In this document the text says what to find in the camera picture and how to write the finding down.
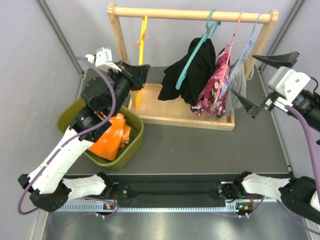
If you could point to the yellow orange hanger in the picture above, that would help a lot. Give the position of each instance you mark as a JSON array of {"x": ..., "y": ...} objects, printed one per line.
[{"x": 141, "y": 43}]

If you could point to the black trousers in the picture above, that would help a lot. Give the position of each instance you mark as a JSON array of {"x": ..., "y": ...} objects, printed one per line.
[{"x": 198, "y": 73}]

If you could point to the pink hanger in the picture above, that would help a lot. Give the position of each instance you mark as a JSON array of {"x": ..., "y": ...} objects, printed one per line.
[{"x": 227, "y": 59}]

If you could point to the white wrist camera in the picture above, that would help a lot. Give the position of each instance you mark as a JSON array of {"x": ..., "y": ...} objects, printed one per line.
[
  {"x": 288, "y": 83},
  {"x": 103, "y": 60}
]

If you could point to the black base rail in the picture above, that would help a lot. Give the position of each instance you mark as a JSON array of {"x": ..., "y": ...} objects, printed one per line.
[{"x": 184, "y": 193}]

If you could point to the teal hanger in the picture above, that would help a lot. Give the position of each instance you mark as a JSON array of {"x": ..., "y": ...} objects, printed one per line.
[{"x": 210, "y": 30}]

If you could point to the wooden clothes rack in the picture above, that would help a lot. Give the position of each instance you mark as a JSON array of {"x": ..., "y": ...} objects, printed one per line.
[{"x": 176, "y": 112}]

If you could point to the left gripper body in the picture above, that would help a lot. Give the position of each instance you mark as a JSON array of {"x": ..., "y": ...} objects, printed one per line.
[{"x": 121, "y": 83}]

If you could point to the blue hanger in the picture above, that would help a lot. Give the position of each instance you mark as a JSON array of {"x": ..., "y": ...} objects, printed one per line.
[{"x": 224, "y": 89}]

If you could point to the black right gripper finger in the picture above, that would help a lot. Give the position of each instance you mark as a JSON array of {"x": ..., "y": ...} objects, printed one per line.
[
  {"x": 252, "y": 110},
  {"x": 287, "y": 60}
]

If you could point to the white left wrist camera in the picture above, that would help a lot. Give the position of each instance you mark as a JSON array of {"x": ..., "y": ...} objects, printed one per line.
[{"x": 103, "y": 60}]

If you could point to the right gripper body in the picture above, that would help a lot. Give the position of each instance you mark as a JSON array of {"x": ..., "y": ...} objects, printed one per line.
[{"x": 269, "y": 104}]

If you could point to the olive green plastic basket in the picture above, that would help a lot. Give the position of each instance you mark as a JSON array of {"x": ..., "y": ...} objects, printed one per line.
[{"x": 125, "y": 154}]

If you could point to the orange trousers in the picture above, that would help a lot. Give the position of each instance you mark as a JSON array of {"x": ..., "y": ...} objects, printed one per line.
[{"x": 114, "y": 138}]

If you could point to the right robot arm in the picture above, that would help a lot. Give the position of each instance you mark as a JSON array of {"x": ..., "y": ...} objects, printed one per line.
[{"x": 299, "y": 195}]

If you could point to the pink camouflage trousers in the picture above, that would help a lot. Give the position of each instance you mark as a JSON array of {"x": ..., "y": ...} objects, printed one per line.
[{"x": 207, "y": 96}]

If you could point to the grey trousers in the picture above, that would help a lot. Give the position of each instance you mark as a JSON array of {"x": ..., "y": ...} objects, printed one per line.
[{"x": 238, "y": 84}]

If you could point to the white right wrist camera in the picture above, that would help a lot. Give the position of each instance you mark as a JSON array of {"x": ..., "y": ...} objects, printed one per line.
[{"x": 288, "y": 83}]

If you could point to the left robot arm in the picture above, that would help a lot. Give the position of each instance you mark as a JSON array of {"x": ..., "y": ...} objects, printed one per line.
[{"x": 103, "y": 97}]

